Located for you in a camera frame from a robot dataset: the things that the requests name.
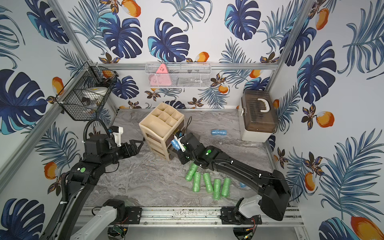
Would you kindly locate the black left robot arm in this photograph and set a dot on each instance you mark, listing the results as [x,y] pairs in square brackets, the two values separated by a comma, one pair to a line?
[100,152]

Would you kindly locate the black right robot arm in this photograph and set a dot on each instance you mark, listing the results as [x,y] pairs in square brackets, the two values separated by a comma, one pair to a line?
[272,191]

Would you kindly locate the white bowl in basket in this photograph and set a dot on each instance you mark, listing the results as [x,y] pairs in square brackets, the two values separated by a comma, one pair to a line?
[95,93]

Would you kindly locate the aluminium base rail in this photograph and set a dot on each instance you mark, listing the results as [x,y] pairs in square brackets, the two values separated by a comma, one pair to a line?
[201,217]

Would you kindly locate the pink triangle sponge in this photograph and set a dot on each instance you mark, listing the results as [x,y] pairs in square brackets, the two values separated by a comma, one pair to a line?
[161,78]

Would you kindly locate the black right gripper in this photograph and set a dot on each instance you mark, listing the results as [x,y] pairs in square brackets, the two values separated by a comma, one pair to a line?
[183,160]

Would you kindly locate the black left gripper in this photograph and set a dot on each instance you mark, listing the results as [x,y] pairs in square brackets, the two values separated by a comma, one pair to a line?
[128,148]

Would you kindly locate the green roll leftmost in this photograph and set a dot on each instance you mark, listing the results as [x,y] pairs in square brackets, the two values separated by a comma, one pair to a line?
[192,170]

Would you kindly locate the white wire shelf basket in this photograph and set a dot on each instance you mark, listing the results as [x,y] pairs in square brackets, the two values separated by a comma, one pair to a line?
[184,75]

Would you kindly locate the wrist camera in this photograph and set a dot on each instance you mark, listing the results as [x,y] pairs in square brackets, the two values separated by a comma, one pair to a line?
[183,149]
[117,134]

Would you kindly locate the brown lidded storage box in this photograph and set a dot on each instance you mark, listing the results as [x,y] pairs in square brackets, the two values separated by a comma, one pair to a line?
[257,117]

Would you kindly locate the black wire basket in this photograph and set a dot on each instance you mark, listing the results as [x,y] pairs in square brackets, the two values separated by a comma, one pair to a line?
[71,99]

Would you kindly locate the beige drawer organizer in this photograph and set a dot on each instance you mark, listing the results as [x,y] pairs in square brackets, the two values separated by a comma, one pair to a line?
[159,128]

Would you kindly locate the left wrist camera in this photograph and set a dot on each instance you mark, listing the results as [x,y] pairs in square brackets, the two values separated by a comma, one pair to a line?
[117,134]

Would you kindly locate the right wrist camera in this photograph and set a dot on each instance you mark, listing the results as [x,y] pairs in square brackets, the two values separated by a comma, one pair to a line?
[183,149]

